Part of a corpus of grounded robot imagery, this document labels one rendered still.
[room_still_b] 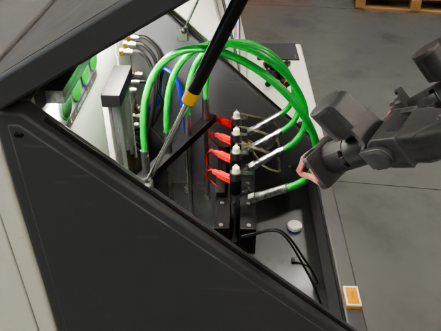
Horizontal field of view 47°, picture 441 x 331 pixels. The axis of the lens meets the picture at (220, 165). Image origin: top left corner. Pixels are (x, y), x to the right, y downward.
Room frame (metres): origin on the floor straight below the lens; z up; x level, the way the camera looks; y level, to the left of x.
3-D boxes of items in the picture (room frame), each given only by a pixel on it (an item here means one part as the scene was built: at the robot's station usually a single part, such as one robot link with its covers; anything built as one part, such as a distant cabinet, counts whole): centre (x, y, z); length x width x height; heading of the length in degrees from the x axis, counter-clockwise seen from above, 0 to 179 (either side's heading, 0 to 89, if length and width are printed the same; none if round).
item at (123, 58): (1.16, 0.22, 1.20); 0.13 x 0.03 x 0.31; 178
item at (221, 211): (1.03, -0.04, 0.91); 0.34 x 0.10 x 0.15; 178
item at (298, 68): (1.60, -0.20, 0.97); 0.70 x 0.22 x 0.03; 178
